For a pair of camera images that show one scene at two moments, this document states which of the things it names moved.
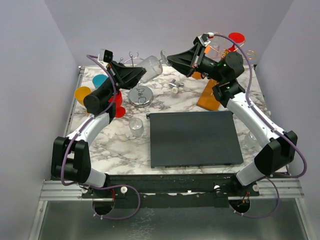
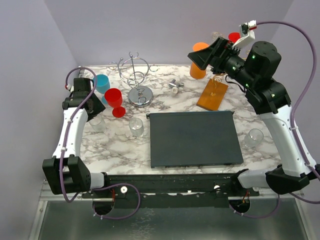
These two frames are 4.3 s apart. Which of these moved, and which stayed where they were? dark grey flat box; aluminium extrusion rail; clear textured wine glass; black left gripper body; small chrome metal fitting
Moved: clear textured wine glass; black left gripper body
Stayed: dark grey flat box; aluminium extrusion rail; small chrome metal fitting
